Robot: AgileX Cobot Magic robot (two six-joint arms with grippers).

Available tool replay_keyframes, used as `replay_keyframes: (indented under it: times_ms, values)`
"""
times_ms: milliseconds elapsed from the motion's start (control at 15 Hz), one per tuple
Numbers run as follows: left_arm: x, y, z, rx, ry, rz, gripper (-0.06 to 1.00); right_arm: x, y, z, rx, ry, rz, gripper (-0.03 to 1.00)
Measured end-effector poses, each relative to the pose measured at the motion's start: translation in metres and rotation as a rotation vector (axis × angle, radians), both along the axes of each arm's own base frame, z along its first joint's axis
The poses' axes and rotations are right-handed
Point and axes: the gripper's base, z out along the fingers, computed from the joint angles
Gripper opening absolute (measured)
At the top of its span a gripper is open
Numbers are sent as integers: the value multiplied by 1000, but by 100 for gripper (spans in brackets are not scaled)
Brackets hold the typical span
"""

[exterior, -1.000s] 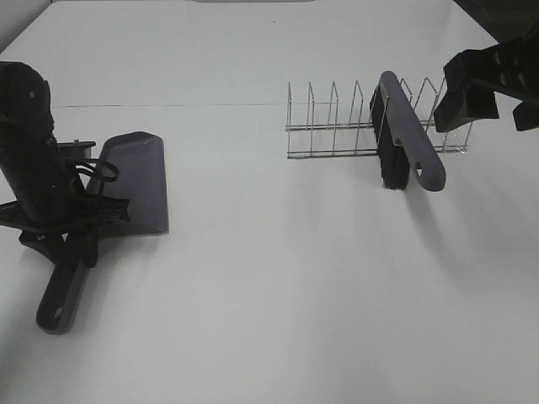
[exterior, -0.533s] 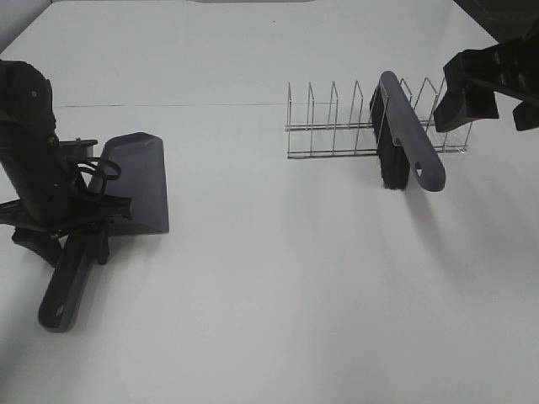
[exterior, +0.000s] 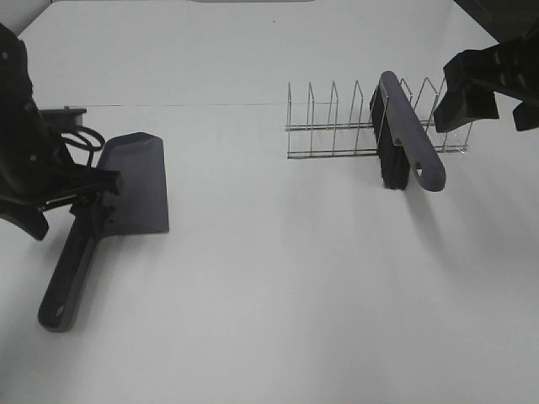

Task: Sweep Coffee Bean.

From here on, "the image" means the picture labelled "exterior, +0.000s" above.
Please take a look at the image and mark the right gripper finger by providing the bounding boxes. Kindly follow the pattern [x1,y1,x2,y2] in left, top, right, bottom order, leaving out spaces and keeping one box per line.
[434,84,499,133]
[513,102,539,131]

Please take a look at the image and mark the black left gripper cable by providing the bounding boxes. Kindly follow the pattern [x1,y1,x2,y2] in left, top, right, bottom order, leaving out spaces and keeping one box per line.
[58,125,106,169]

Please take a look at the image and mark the purple hand brush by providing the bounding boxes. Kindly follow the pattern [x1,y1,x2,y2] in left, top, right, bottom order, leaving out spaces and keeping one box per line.
[370,71,446,192]

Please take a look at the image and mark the purple plastic dustpan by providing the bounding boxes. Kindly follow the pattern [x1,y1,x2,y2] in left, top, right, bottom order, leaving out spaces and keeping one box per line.
[38,132,169,332]

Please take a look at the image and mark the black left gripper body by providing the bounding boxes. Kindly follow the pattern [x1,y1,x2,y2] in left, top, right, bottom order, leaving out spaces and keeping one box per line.
[1,164,123,213]

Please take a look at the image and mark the metal wire rack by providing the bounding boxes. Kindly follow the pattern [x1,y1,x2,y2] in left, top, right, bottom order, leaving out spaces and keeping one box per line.
[285,77,472,160]

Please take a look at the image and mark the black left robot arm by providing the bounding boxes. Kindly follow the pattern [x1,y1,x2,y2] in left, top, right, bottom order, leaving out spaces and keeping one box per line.
[1,26,122,240]

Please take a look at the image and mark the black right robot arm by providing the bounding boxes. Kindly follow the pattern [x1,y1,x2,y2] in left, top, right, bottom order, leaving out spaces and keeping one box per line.
[1,1,538,240]

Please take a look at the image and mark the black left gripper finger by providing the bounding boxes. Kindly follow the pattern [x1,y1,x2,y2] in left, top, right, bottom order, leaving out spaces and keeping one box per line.
[70,193,115,236]
[1,201,49,241]

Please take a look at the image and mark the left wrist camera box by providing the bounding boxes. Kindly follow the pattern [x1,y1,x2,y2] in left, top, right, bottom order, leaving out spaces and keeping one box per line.
[39,106,88,132]

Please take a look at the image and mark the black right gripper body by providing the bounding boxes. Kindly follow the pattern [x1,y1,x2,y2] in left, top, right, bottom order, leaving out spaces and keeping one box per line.
[444,30,538,105]

